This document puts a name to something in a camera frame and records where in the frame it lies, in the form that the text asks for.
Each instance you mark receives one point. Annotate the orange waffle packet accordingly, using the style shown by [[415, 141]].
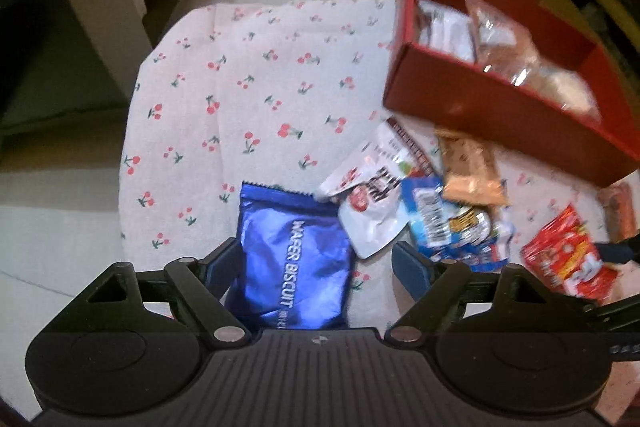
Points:
[[470, 172]]

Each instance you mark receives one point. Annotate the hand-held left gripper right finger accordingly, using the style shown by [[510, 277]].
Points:
[[410, 268]]

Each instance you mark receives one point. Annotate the red cardboard box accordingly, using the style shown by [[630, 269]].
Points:
[[475, 107]]

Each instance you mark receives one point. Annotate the cherry print tablecloth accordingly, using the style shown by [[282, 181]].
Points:
[[250, 107]]

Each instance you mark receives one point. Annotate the white strawberry snack packet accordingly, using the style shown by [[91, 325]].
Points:
[[372, 212]]

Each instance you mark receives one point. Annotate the red snack packet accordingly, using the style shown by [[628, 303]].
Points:
[[565, 257]]

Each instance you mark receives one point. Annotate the white chocolate wafer packet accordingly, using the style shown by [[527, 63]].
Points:
[[445, 32]]

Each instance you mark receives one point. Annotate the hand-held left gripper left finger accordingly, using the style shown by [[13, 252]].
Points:
[[220, 266]]

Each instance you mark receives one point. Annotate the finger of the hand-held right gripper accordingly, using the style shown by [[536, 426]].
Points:
[[615, 307], [620, 252]]

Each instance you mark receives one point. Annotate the brown clear bread packet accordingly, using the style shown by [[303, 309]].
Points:
[[500, 37]]

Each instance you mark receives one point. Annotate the blue wafer biscuit packet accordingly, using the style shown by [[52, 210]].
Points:
[[290, 257]]

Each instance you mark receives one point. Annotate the white table side panel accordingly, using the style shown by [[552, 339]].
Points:
[[100, 7]]

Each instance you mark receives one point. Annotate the blue white coconut packet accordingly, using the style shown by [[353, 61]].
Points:
[[430, 212]]

